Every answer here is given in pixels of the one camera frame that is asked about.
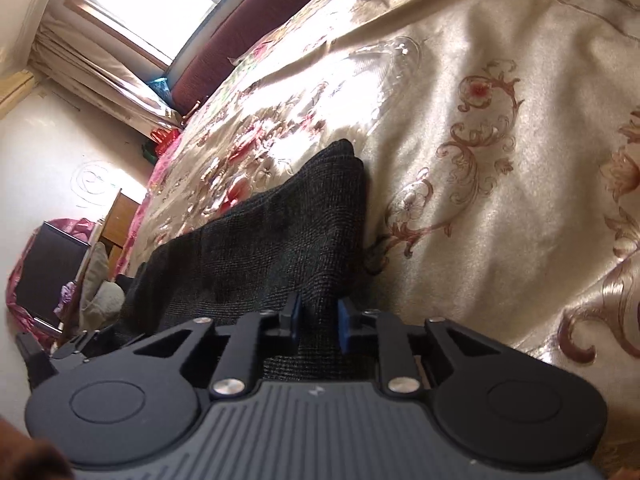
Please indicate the maroon sofa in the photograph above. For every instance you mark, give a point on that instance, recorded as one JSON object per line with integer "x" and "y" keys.
{"x": 240, "y": 35}

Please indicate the cream floral satin blanket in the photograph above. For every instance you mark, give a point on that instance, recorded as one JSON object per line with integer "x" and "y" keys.
{"x": 475, "y": 210}

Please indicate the dark grey knit pants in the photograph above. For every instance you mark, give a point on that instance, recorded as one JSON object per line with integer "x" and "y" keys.
{"x": 280, "y": 240}

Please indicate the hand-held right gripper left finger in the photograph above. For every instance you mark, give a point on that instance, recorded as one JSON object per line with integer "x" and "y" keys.
{"x": 296, "y": 318}

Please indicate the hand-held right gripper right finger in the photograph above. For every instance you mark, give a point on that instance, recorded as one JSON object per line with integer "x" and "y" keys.
{"x": 343, "y": 329}

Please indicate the blue bag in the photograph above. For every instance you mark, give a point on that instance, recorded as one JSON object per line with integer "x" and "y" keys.
{"x": 161, "y": 89}

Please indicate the red bag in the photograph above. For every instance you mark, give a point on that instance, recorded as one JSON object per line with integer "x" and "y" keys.
{"x": 164, "y": 141}

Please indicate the beige floral curtain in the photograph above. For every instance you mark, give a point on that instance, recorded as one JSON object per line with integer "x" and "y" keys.
{"x": 100, "y": 80}

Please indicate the olive folded cloth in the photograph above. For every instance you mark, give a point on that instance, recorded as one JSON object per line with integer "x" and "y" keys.
{"x": 100, "y": 280}

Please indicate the wooden desk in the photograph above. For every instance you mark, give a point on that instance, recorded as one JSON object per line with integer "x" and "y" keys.
{"x": 120, "y": 225}

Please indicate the black monitor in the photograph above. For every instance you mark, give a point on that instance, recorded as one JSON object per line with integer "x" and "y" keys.
{"x": 50, "y": 275}

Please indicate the window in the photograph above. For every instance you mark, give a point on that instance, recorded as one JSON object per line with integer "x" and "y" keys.
{"x": 150, "y": 5}

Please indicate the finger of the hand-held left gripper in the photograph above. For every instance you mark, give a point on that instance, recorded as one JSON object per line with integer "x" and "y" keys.
{"x": 35, "y": 360}

